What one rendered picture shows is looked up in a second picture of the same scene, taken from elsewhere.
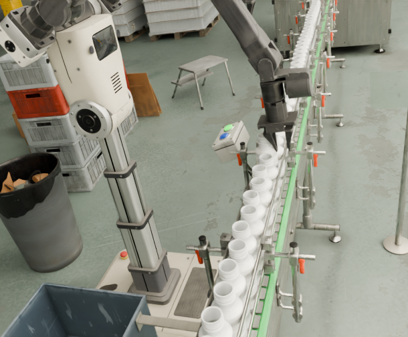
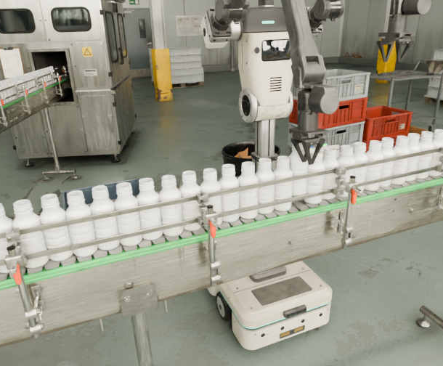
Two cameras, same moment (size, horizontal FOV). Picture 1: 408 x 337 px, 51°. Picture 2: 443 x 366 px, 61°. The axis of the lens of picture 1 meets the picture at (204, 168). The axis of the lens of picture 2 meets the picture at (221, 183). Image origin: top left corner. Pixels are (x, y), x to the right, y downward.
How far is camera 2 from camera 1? 0.83 m
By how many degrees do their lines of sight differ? 42
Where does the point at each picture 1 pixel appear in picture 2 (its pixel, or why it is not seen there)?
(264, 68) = (295, 75)
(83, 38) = (254, 40)
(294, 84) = (314, 96)
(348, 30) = not seen: outside the picture
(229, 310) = (119, 200)
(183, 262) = (297, 269)
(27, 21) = (212, 15)
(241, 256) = (164, 185)
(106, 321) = not seen: hidden behind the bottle
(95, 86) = (253, 79)
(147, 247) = not seen: hidden behind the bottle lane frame
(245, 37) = (293, 45)
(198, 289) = (285, 290)
